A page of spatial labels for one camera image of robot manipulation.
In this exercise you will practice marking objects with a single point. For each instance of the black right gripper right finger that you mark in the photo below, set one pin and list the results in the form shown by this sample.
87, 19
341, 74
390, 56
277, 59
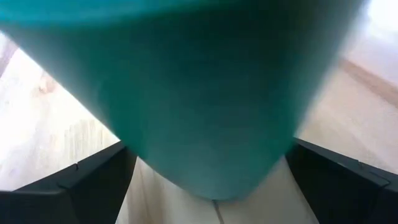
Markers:
329, 186

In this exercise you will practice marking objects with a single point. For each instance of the green plastic cup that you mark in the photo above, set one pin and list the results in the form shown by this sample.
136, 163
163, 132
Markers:
202, 109

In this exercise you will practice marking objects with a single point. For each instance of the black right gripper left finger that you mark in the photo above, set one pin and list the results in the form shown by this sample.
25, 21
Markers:
99, 186

